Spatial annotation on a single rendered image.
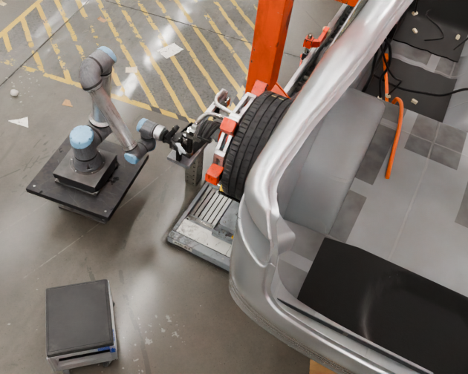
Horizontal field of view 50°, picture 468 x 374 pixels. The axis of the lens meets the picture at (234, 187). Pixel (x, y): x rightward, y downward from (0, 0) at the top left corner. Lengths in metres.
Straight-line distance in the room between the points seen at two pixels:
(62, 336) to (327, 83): 1.89
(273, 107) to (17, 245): 1.97
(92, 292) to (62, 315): 0.20
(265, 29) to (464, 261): 1.66
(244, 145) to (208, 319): 1.20
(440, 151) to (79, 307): 2.19
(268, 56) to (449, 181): 1.27
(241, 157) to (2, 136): 2.27
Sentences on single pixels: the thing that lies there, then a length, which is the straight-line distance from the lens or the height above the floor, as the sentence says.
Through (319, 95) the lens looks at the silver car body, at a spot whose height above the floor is 1.74.
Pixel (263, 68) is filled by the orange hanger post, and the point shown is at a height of 1.04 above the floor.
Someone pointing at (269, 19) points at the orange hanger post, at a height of 1.38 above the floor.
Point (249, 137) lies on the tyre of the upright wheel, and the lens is 2.64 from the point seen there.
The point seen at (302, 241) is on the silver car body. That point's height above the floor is 0.90.
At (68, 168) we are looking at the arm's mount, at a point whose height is 0.39.
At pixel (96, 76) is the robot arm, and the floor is 1.18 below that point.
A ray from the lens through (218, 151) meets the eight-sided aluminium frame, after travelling 2.74.
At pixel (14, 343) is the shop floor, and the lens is 3.35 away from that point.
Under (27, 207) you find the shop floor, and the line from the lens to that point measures 3.84.
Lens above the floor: 2.99
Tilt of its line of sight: 51 degrees down
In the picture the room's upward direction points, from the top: 9 degrees clockwise
